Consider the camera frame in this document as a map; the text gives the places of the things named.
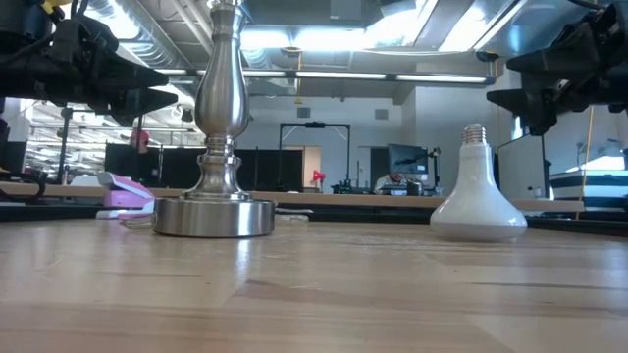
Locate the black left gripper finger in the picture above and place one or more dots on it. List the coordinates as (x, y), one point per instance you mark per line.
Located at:
(147, 103)
(132, 76)

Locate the black partition panels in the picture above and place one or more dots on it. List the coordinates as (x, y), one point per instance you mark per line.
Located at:
(275, 169)

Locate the grey wall vent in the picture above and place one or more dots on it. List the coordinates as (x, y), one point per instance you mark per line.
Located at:
(382, 114)

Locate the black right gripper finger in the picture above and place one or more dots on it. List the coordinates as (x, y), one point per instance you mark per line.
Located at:
(564, 51)
(532, 105)

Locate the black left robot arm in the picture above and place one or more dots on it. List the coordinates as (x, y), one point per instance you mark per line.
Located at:
(22, 19)

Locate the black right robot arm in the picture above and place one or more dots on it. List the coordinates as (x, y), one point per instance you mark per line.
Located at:
(622, 59)

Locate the long ceiling light bar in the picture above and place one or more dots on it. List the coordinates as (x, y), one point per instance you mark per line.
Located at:
(441, 78)

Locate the black computer monitor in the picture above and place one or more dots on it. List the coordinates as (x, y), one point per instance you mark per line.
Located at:
(407, 159)

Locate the white floodlight bulb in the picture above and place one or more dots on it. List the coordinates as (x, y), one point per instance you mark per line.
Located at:
(476, 206)

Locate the black table frame rail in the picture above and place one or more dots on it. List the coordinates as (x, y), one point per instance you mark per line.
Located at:
(49, 212)

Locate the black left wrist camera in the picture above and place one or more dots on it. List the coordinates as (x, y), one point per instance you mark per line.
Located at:
(83, 41)

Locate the person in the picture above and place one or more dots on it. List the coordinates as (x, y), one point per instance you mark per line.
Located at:
(390, 184)
(141, 139)

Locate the small red lamp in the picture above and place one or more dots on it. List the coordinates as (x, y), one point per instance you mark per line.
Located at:
(318, 175)

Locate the white black striped platform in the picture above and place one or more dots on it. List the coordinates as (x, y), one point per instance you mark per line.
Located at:
(589, 188)

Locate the pink and white stapler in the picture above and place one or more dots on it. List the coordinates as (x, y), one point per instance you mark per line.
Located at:
(125, 198)

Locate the white board black frame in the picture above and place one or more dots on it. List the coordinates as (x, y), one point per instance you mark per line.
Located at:
(520, 169)

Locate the adjacent wooden table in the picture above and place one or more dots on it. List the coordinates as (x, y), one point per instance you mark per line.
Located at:
(368, 200)

